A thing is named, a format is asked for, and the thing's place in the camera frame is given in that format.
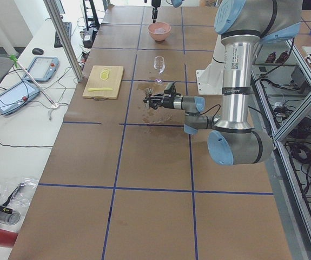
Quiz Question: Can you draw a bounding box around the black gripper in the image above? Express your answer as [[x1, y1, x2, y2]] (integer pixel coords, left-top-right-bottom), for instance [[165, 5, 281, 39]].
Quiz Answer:
[[143, 93, 175, 109], [151, 0, 161, 23]]

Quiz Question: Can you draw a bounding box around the blue teach pendant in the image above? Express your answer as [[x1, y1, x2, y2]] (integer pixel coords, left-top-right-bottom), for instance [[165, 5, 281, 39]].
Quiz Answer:
[[0, 80, 40, 115], [27, 56, 59, 82]]

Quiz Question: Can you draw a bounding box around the black box device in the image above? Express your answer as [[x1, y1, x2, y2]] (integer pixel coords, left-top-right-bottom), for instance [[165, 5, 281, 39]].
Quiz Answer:
[[82, 28, 98, 48]]

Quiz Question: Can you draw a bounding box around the clear ice cube pile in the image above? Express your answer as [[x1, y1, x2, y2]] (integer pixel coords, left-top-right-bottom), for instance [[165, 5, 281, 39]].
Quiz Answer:
[[152, 27, 167, 34]]

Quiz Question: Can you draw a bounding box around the black computer mouse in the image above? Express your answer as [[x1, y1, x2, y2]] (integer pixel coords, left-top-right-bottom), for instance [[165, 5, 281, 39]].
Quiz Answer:
[[32, 48, 44, 55]]

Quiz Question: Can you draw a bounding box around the clear wine glass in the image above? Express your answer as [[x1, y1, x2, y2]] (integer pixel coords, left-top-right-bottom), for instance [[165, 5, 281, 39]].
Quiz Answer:
[[153, 56, 166, 85]]

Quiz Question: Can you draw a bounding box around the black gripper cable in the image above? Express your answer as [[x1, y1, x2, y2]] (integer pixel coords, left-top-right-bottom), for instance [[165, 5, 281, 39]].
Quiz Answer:
[[195, 104, 222, 119]]

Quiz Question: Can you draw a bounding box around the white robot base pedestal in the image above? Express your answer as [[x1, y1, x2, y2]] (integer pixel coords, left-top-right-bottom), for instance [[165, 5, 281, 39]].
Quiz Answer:
[[196, 35, 225, 95]]

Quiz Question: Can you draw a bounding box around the steel double jigger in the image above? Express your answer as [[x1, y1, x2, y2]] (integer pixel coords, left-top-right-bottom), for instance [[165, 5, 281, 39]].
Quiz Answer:
[[143, 88, 153, 109]]

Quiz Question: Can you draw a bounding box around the aluminium frame post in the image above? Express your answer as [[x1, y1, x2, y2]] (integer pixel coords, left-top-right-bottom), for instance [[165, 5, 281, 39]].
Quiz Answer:
[[43, 0, 84, 82]]

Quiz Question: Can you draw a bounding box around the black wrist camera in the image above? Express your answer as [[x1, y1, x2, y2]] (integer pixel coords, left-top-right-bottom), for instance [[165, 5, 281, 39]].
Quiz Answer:
[[163, 82, 177, 96]]

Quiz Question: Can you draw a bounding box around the pink bowl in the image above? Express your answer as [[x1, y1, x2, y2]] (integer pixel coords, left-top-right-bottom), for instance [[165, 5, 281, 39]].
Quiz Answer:
[[148, 22, 171, 42]]

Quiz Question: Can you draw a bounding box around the yellow plastic knife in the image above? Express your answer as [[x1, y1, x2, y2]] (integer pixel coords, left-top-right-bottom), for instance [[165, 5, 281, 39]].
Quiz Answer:
[[87, 87, 114, 92]]

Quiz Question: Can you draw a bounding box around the blue teach pendant far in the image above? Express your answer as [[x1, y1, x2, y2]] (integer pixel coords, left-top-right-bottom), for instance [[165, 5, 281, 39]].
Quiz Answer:
[[27, 56, 59, 82]]

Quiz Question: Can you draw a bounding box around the blue teach pendant near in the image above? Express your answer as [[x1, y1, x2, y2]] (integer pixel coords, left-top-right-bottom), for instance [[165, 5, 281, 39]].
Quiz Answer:
[[0, 80, 40, 115]]

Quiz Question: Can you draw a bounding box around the bamboo cutting board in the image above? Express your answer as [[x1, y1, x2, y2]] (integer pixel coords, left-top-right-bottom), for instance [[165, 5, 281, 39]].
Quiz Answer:
[[82, 66, 124, 99]]

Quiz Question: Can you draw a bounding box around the black keyboard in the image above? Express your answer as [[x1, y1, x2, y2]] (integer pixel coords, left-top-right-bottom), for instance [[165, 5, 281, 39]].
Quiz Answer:
[[54, 21, 72, 49]]

